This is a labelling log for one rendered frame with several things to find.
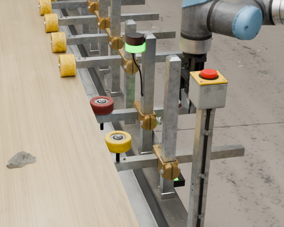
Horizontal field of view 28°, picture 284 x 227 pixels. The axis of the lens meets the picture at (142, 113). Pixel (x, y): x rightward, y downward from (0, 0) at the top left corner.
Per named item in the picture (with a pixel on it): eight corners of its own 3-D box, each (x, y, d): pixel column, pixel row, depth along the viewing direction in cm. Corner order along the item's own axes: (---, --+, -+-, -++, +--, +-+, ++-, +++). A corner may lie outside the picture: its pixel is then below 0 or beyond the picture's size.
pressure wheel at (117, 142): (112, 158, 179) (112, 126, 174) (135, 165, 176) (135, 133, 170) (99, 170, 172) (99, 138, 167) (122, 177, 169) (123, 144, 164)
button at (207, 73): (213, 74, 135) (213, 67, 134) (219, 81, 132) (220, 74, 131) (197, 75, 134) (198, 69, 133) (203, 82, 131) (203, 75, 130)
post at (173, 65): (169, 193, 181) (177, 53, 159) (172, 199, 178) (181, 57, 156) (158, 194, 180) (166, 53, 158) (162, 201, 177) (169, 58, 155)
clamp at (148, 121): (146, 111, 203) (147, 99, 200) (157, 129, 191) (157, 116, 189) (131, 113, 201) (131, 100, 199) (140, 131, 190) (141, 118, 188)
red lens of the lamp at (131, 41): (141, 38, 183) (141, 31, 182) (146, 44, 178) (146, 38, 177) (123, 39, 181) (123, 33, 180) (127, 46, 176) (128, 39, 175)
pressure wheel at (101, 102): (110, 122, 200) (110, 93, 195) (115, 133, 193) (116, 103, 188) (88, 124, 198) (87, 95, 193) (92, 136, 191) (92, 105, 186)
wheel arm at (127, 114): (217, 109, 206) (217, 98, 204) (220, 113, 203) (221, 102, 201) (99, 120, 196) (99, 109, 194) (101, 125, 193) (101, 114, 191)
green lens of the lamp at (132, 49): (141, 45, 184) (141, 39, 183) (146, 52, 179) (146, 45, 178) (123, 47, 182) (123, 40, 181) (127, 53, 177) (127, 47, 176)
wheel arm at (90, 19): (157, 17, 265) (157, 10, 263) (159, 20, 262) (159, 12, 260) (49, 24, 253) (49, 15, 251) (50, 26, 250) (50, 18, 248)
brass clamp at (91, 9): (96, 5, 284) (96, -5, 282) (101, 13, 272) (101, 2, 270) (84, 5, 282) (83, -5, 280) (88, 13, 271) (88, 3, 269)
